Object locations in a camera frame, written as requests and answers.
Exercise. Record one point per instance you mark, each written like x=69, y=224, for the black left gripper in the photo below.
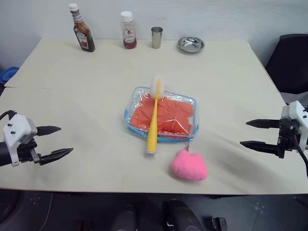
x=26, y=154

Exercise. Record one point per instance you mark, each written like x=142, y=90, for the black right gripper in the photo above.
x=288, y=137

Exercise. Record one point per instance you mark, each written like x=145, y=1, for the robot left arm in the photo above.
x=4, y=154

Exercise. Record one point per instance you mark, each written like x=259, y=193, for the clear pouch with orange cloth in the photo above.
x=139, y=96

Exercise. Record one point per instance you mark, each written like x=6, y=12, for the black chair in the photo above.
x=288, y=67

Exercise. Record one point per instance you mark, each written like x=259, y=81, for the pink plush heart charm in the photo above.
x=190, y=164

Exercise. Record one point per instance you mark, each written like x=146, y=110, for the blue plastic container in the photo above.
x=8, y=75

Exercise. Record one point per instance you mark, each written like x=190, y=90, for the yellow white-headed brush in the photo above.
x=154, y=134

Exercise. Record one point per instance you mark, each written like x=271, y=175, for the dark brown sauce bottle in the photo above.
x=83, y=36

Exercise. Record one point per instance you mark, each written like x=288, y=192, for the round steel dish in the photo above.
x=191, y=45

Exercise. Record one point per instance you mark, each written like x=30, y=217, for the clear ketchup bottle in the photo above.
x=129, y=36

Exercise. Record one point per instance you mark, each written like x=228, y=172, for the steel cup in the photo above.
x=157, y=38

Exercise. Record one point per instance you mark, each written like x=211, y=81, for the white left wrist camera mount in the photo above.
x=16, y=127

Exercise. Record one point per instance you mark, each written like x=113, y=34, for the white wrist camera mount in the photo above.
x=16, y=127
x=296, y=109

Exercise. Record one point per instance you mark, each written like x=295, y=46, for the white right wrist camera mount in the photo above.
x=296, y=109

